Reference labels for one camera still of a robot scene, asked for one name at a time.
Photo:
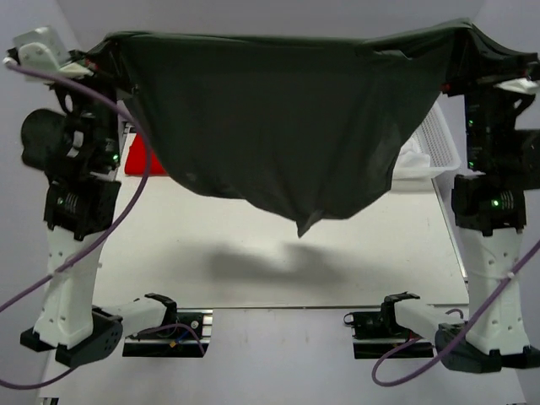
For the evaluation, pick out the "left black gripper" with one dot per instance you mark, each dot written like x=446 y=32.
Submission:
x=63 y=90

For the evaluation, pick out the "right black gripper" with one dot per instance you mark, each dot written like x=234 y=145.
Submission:
x=483 y=91

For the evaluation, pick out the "dark grey t shirt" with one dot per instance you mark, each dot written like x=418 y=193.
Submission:
x=305 y=128

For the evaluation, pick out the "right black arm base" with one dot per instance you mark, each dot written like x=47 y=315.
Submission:
x=371 y=339

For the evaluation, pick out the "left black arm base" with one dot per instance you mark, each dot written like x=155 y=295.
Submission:
x=175 y=342

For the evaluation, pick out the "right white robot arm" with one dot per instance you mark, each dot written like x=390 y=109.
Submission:
x=490 y=213

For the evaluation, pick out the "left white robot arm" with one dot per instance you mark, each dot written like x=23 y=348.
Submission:
x=80 y=215

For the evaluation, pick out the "white plastic basket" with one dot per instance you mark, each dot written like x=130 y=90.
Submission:
x=434 y=138

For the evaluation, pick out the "folded red t shirt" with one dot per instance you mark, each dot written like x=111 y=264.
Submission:
x=136 y=160

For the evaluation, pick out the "crumpled white t shirt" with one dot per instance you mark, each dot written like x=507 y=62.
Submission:
x=412 y=157

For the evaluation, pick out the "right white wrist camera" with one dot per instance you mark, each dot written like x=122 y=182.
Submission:
x=527 y=84

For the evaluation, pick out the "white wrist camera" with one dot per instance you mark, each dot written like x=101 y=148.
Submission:
x=43 y=50
x=527 y=84

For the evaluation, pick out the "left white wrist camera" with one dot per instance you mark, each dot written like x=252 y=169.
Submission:
x=43 y=50

